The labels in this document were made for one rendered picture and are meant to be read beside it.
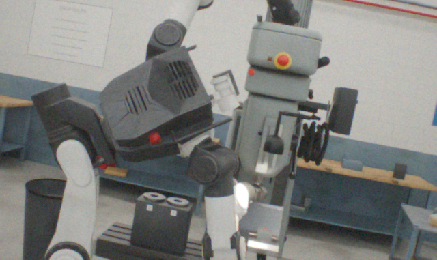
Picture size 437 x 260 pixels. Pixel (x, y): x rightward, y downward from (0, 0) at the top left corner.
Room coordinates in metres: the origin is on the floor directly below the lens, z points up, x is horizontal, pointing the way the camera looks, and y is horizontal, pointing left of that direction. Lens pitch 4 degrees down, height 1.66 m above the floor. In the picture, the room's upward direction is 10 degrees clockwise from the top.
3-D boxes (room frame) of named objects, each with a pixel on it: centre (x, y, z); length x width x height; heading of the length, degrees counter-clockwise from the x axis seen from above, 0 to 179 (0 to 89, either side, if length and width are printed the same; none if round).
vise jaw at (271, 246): (1.72, -0.24, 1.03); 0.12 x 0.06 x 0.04; 86
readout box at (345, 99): (2.06, -0.53, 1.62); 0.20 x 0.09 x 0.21; 176
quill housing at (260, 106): (1.79, -0.18, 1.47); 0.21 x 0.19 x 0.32; 86
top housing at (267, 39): (1.80, -0.18, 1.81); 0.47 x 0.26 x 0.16; 176
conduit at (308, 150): (2.04, -0.39, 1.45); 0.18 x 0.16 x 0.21; 176
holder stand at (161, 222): (1.78, 0.18, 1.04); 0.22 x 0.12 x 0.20; 86
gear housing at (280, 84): (1.83, -0.18, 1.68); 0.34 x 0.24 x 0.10; 176
